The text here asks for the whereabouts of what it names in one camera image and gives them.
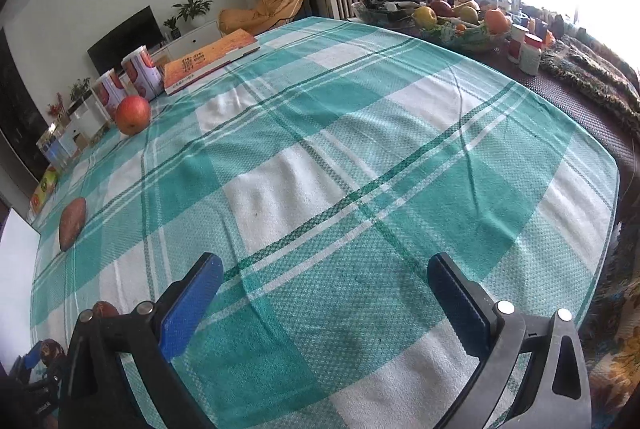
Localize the white television cabinet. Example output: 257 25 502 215
150 20 223 60

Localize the green white checked tablecloth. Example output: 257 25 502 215
29 16 621 429

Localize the yellow apple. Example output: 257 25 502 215
414 6 438 30

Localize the small sweet potato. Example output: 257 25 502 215
58 197 87 253

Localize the green plant in white pot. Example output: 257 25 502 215
69 78 94 103

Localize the patterned fruit bowl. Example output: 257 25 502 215
415 0 507 54

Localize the large orange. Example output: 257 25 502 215
484 9 510 34

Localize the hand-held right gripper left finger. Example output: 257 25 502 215
60 252 225 429

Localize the large leafy potted plant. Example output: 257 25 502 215
172 0 216 28

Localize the dark knitted blanket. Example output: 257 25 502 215
537 34 640 142

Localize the row of small bottles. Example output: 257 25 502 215
432 0 567 46

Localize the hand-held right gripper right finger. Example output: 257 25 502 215
427 253 593 429

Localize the clear bowl of dark clutter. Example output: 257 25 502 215
351 0 427 28

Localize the fruit printed packet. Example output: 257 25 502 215
29 166 60 216

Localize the black display cabinet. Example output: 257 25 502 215
0 29 49 180

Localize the glass jar with gold lid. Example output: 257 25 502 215
37 124 81 173

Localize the pink white can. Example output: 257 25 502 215
92 69 130 120
121 45 166 102

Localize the floral sofa cover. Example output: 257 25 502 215
582 209 640 416

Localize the white cardboard box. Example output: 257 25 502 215
0 206 42 362

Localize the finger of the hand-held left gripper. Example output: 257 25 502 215
10 345 45 379
29 374 65 400

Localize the white bottle with red cap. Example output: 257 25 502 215
519 34 544 76
508 25 530 64

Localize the orange book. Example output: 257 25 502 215
163 29 261 96

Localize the white label jar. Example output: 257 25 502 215
67 95 112 143

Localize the black television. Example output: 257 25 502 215
87 6 163 76

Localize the red flower plant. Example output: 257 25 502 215
47 93 68 120

